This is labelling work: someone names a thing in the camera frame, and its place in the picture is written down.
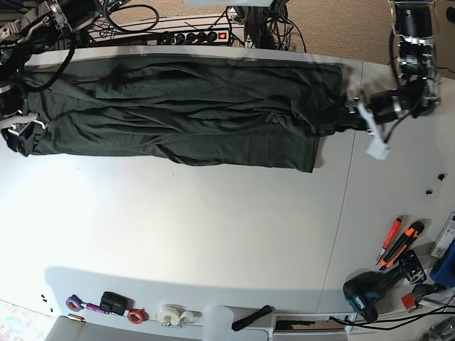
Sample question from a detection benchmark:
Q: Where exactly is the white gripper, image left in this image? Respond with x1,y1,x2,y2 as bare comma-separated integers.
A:
1,112,46,156

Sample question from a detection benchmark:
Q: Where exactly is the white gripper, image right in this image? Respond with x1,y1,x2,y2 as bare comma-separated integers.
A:
334,88,390,161

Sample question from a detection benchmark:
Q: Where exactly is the dark green t-shirt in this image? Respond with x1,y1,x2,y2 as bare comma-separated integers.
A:
28,55,344,173

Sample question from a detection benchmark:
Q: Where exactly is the orange black utility knife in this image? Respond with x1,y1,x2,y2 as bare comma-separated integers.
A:
379,221,425,271

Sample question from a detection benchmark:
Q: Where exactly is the purple tape roll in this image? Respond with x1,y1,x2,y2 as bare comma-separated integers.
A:
65,295,84,312

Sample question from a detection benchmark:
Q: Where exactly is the blue box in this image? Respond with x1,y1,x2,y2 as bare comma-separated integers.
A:
430,241,455,288

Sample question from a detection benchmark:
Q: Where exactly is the red square tag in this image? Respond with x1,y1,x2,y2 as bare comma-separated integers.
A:
401,293,416,310

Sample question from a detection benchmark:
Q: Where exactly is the red tape roll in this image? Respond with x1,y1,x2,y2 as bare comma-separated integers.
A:
127,309,146,325

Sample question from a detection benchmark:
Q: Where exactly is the white plastic cup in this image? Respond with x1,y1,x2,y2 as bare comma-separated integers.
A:
202,305,234,341

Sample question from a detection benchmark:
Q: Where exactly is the teal black cordless drill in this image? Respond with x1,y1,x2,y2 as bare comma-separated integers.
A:
343,250,427,323

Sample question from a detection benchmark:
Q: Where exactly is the black power strip red switch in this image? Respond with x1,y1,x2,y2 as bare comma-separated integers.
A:
156,31,230,46

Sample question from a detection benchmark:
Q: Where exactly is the black action camera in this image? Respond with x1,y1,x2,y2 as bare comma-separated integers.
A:
100,291,129,315

